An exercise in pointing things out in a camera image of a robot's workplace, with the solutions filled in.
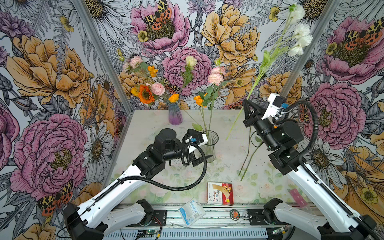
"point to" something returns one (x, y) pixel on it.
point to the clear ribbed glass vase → (209, 148)
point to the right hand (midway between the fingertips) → (241, 105)
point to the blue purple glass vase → (175, 115)
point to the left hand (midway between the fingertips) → (205, 146)
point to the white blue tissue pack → (191, 212)
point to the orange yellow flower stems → (205, 111)
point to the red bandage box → (221, 193)
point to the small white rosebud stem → (250, 160)
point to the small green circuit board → (151, 231)
